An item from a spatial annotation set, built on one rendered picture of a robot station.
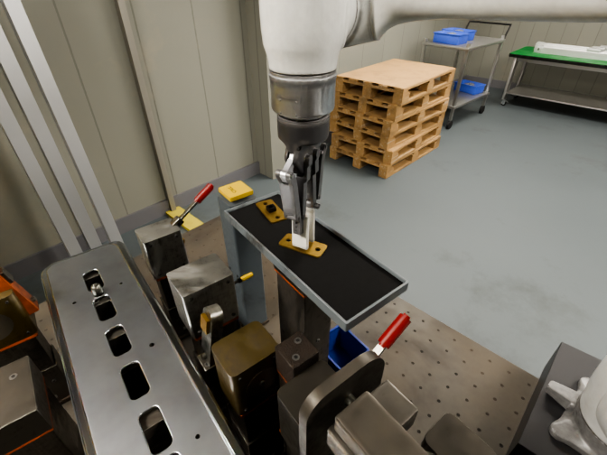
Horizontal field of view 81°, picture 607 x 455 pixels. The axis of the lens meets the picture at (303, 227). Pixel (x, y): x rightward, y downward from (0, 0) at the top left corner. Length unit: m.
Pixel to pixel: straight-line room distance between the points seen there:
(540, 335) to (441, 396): 1.36
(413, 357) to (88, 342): 0.79
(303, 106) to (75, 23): 2.15
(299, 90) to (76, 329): 0.62
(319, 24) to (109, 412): 0.64
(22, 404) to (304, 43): 0.66
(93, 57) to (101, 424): 2.18
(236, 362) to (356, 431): 0.24
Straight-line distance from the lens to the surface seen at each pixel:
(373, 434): 0.42
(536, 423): 0.98
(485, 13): 0.55
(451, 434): 0.57
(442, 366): 1.10
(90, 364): 0.78
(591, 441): 0.96
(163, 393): 0.69
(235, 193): 0.82
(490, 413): 1.07
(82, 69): 2.57
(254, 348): 0.60
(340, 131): 3.70
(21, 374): 0.78
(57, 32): 2.52
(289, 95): 0.48
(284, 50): 0.47
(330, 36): 0.47
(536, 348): 2.27
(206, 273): 0.69
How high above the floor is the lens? 1.57
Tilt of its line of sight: 36 degrees down
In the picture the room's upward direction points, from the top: straight up
